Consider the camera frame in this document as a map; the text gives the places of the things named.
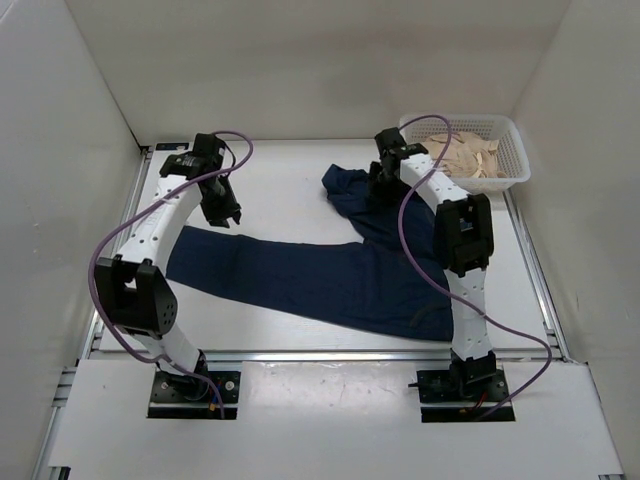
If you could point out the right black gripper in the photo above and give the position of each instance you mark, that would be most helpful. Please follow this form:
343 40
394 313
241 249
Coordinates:
389 197

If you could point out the beige trousers in basket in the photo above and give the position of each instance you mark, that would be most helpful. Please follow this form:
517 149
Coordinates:
470 156

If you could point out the aluminium front rail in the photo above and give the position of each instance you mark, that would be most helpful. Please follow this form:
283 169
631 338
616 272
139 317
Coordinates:
437 355

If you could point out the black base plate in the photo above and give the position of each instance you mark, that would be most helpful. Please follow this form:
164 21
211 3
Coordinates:
441 401
177 397

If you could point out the dark blue denim trousers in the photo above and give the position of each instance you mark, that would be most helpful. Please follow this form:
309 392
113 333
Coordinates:
369 285

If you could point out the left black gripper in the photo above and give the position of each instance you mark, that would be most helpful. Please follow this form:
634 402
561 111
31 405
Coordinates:
230 209

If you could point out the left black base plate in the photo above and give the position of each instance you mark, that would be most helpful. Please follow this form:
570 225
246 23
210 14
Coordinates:
177 397

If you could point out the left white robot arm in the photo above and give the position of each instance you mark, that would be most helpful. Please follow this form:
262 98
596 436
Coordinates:
130 291

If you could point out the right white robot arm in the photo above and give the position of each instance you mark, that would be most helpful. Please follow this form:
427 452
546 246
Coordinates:
462 244

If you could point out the white plastic basket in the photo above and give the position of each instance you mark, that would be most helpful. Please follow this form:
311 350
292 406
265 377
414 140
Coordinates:
436 135

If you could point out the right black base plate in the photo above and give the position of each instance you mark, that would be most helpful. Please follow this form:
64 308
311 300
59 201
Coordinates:
441 401

